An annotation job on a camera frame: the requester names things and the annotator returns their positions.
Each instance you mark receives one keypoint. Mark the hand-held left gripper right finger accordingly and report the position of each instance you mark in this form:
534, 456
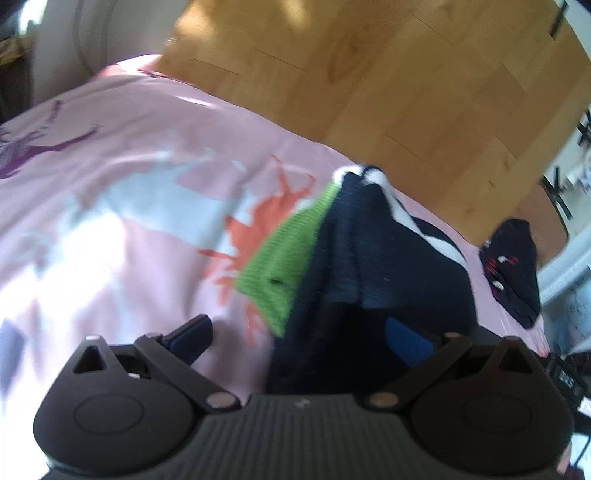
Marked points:
408, 344

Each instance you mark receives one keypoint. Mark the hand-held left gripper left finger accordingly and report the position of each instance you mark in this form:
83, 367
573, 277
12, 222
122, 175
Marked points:
184, 341

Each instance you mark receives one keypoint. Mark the green navy white striped sweater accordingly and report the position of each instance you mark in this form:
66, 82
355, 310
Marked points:
351, 258

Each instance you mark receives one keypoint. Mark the folded black garment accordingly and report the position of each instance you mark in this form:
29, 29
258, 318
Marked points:
517, 277

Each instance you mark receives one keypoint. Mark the pink printed bedsheet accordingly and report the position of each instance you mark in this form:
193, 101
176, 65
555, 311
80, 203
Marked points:
115, 184

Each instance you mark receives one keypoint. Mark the black tape strip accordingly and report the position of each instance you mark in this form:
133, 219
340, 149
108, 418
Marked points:
559, 198
558, 18

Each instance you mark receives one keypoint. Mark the wood-pattern wall board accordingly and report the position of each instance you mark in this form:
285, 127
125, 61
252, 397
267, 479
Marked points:
369, 92

